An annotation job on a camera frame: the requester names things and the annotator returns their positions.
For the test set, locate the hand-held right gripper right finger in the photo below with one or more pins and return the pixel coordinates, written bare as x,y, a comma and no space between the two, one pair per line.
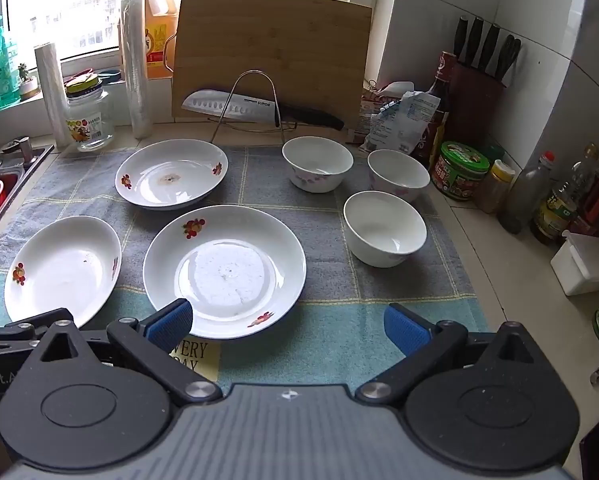
404,325

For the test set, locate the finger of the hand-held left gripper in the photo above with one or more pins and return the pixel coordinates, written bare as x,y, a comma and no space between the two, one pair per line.
9,336

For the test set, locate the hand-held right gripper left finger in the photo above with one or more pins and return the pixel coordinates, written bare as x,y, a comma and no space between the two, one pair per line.
172,321

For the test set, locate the white fruit print plate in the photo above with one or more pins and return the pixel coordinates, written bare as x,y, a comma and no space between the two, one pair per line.
224,245
172,167
62,270

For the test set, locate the white pink floral bowl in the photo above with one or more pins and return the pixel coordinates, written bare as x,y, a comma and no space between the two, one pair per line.
384,235
398,180
317,170

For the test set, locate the grey checkered cloth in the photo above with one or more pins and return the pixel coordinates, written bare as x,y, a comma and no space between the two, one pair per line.
309,305

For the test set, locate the red plastic basin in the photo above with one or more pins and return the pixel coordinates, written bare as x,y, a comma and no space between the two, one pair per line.
7,185

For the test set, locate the yellow lid spice jar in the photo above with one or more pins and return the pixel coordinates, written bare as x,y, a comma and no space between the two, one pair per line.
494,190

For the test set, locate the green lid sauce jar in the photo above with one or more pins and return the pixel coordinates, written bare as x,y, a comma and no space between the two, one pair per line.
459,170

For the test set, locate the clear bottle red cap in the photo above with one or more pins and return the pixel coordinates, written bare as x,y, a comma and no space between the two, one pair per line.
524,195

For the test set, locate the steel sink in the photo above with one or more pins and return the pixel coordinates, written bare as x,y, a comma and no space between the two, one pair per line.
37,157

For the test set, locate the steel sink knob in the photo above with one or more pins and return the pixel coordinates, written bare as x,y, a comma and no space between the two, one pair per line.
22,149

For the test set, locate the oil bottle yellow label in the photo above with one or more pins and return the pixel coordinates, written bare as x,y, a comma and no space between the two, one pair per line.
554,212

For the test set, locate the white plastic box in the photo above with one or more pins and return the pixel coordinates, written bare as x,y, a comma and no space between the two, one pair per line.
584,265

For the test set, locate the white printed plastic bag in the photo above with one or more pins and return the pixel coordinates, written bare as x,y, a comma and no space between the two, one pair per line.
404,120

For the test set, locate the glass jar with label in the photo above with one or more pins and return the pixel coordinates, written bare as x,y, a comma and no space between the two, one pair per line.
89,127

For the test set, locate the red white printed packet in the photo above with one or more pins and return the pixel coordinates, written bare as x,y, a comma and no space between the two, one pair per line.
374,107

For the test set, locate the dark brown knife block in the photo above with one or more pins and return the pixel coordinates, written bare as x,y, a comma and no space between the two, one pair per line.
474,105

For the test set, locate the small plastic wrap roll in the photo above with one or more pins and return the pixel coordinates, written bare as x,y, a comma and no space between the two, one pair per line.
54,100

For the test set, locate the dark soy sauce bottle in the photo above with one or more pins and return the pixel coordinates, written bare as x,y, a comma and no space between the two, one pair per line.
442,85

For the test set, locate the small potted plant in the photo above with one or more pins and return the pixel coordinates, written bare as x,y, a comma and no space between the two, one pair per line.
28,87

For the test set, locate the teal round container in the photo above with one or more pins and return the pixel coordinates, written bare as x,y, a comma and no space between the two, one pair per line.
110,76

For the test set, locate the large plastic wrap roll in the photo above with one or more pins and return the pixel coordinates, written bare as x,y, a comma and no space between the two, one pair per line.
135,70

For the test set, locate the orange cooking oil bottle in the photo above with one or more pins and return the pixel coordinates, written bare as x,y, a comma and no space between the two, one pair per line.
154,35

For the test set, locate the bamboo cutting board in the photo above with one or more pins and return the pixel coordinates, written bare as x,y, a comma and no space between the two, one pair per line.
269,40

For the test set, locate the window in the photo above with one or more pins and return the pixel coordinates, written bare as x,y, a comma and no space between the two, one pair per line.
79,0

